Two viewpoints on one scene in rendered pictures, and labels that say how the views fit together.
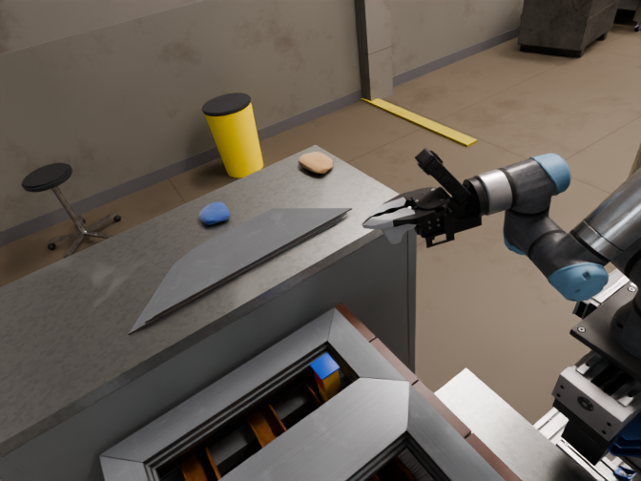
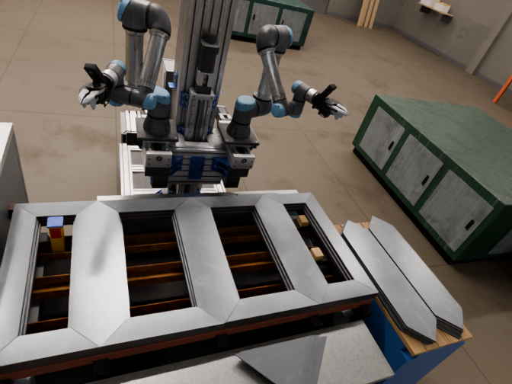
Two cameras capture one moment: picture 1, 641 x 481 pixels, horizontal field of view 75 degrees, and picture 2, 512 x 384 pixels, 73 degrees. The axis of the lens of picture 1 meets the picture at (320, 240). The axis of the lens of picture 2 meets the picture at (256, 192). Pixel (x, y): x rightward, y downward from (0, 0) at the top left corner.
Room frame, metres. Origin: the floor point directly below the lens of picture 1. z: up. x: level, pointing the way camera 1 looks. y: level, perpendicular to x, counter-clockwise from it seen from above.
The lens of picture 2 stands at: (-0.07, 1.05, 2.09)
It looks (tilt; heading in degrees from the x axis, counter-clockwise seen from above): 37 degrees down; 267
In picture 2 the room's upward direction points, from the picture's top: 18 degrees clockwise
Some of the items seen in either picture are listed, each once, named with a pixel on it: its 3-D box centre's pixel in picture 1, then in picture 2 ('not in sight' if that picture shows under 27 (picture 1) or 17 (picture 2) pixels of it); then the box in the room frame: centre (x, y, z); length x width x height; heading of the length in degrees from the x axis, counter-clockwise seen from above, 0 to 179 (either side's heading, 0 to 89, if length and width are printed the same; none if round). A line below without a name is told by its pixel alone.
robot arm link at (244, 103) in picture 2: not in sight; (244, 108); (0.03, -0.89, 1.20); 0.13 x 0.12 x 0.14; 51
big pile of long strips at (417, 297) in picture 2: not in sight; (396, 271); (-1.01, -0.28, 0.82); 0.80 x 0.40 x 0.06; 117
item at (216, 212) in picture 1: (214, 213); not in sight; (1.21, 0.35, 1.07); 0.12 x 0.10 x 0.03; 27
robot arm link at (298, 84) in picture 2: not in sight; (302, 91); (-0.25, -0.82, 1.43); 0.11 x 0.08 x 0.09; 141
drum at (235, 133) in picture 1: (236, 136); not in sight; (3.43, 0.56, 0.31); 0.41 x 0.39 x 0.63; 115
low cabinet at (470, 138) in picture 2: not in sight; (465, 172); (-2.59, -2.66, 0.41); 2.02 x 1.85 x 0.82; 114
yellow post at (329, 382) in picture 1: (329, 386); (57, 238); (0.66, 0.05, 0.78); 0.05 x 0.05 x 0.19; 27
